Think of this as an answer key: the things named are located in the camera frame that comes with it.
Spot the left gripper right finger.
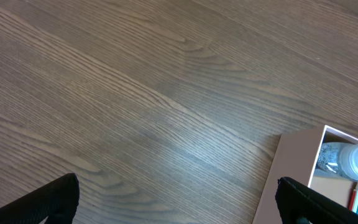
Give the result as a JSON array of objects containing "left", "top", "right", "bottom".
[{"left": 275, "top": 177, "right": 358, "bottom": 224}]

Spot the clear soap pump bottle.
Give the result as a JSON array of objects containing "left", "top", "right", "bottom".
[{"left": 316, "top": 142, "right": 358, "bottom": 182}]

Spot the white cardboard box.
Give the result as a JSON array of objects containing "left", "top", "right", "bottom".
[{"left": 252, "top": 125, "right": 358, "bottom": 223}]

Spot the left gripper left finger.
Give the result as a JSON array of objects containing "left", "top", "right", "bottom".
[{"left": 0, "top": 173, "right": 80, "bottom": 224}]

